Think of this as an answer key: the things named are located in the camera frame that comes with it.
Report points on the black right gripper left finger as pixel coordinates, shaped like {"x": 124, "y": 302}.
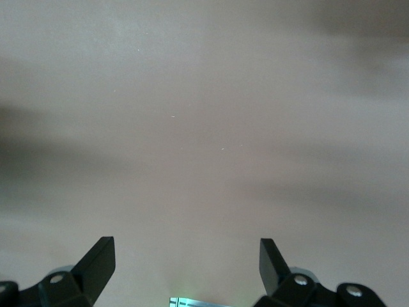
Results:
{"x": 92, "y": 272}

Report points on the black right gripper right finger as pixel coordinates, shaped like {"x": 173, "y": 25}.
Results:
{"x": 274, "y": 272}

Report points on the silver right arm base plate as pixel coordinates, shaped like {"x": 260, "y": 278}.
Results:
{"x": 204, "y": 302}

